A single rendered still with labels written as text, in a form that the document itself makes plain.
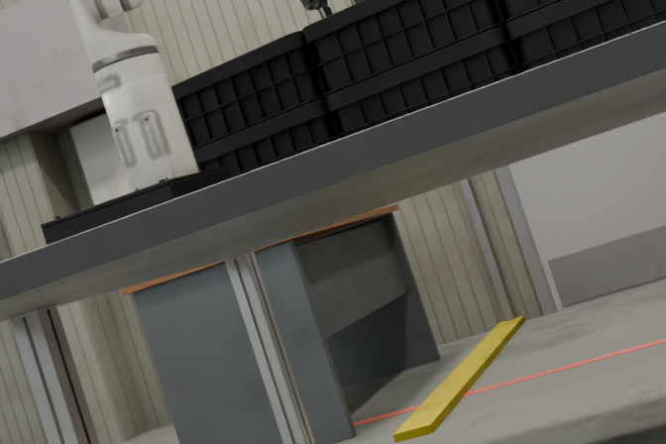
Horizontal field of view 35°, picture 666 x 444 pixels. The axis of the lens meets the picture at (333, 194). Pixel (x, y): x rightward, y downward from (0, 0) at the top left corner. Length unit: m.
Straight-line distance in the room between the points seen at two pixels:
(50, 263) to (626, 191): 3.96
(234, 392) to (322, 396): 0.31
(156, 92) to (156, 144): 0.07
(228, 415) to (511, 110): 2.75
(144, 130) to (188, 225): 0.32
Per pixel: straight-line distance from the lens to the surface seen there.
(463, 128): 1.02
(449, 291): 5.15
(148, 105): 1.42
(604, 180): 4.95
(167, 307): 3.69
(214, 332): 3.63
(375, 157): 1.04
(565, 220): 4.98
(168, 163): 1.41
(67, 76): 5.45
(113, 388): 5.64
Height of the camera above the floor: 0.60
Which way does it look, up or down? 3 degrees up
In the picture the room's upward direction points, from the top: 18 degrees counter-clockwise
